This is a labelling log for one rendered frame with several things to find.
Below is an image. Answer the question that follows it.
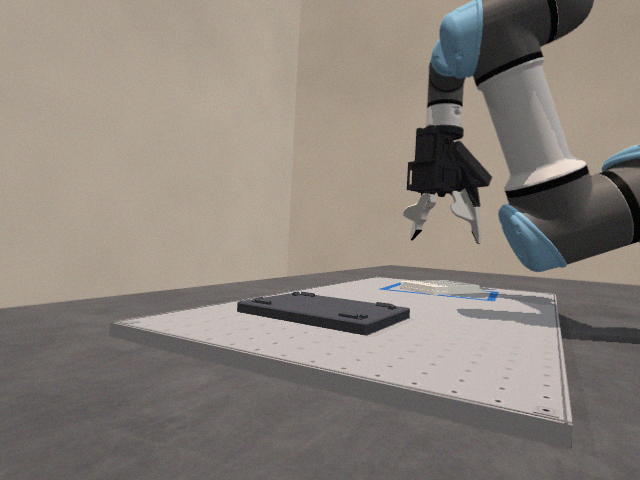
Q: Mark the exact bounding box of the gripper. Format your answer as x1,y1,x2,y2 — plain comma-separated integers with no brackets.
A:
403,125,481,244

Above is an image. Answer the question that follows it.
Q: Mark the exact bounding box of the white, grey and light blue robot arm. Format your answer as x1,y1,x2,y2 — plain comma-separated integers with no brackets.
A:
426,0,640,272

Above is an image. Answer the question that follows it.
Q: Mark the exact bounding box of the blue tape outline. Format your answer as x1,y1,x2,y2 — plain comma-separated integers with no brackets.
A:
380,283,499,301

